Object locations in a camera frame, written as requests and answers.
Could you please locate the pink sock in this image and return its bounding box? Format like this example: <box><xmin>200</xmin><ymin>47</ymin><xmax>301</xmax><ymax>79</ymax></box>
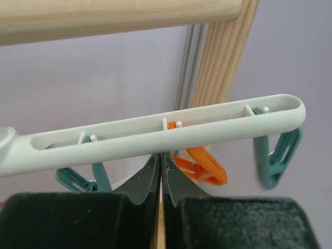
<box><xmin>155</xmin><ymin>182</ymin><xmax>166</xmax><ymax>249</ymax></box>

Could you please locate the teal clip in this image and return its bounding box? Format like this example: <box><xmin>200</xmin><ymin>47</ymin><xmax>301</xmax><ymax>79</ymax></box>
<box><xmin>251</xmin><ymin>107</ymin><xmax>304</xmax><ymax>190</ymax></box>
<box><xmin>55</xmin><ymin>134</ymin><xmax>113</xmax><ymax>194</ymax></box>

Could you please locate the teal clip far right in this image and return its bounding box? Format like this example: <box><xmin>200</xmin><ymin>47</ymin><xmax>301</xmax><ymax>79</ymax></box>
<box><xmin>251</xmin><ymin>107</ymin><xmax>304</xmax><ymax>190</ymax></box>

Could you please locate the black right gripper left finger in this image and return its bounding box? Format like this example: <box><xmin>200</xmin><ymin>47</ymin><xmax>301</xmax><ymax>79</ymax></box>
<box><xmin>1</xmin><ymin>154</ymin><xmax>161</xmax><ymax>248</ymax></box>

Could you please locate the white clip hanger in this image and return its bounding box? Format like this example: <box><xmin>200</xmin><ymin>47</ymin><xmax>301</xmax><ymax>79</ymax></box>
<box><xmin>1</xmin><ymin>94</ymin><xmax>306</xmax><ymax>177</ymax></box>

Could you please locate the aluminium frame post right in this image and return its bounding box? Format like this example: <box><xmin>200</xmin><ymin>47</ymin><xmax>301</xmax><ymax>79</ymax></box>
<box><xmin>175</xmin><ymin>23</ymin><xmax>209</xmax><ymax>110</ymax></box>

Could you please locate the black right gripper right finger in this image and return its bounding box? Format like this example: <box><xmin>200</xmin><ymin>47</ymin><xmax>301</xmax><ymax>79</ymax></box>
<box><xmin>161</xmin><ymin>153</ymin><xmax>320</xmax><ymax>248</ymax></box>

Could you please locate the orange clip right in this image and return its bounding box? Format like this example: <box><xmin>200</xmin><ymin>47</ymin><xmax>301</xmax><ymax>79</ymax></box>
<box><xmin>167</xmin><ymin>121</ymin><xmax>228</xmax><ymax>186</ymax></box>

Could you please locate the wooden drying rack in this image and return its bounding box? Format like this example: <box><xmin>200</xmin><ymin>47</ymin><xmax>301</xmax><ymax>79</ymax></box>
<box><xmin>1</xmin><ymin>1</ymin><xmax>259</xmax><ymax>106</ymax></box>

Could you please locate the teal clip inner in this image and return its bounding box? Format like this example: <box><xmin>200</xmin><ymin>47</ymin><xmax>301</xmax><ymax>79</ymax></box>
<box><xmin>55</xmin><ymin>134</ymin><xmax>113</xmax><ymax>194</ymax></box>

